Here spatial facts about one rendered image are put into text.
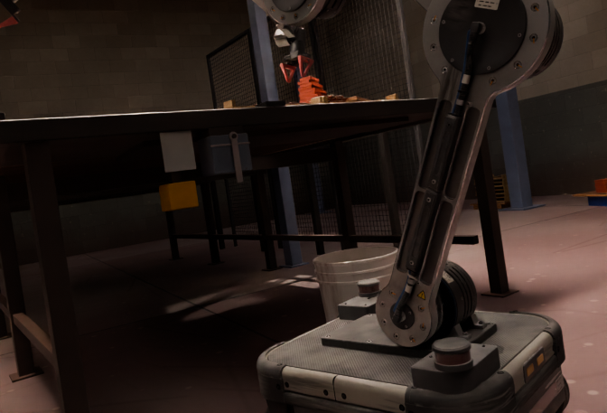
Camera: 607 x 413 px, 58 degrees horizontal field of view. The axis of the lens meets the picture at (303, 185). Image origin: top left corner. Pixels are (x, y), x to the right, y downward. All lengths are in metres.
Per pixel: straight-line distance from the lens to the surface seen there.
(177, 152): 1.69
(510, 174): 6.24
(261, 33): 4.32
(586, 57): 7.08
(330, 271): 1.82
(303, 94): 3.22
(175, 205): 1.65
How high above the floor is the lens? 0.66
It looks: 1 degrees down
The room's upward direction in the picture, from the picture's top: 8 degrees counter-clockwise
